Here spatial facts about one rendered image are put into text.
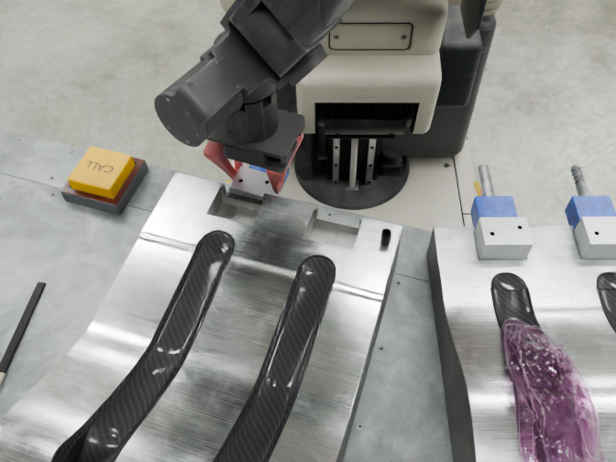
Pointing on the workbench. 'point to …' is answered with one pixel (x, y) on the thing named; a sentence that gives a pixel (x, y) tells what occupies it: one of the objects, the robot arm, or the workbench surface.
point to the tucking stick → (20, 329)
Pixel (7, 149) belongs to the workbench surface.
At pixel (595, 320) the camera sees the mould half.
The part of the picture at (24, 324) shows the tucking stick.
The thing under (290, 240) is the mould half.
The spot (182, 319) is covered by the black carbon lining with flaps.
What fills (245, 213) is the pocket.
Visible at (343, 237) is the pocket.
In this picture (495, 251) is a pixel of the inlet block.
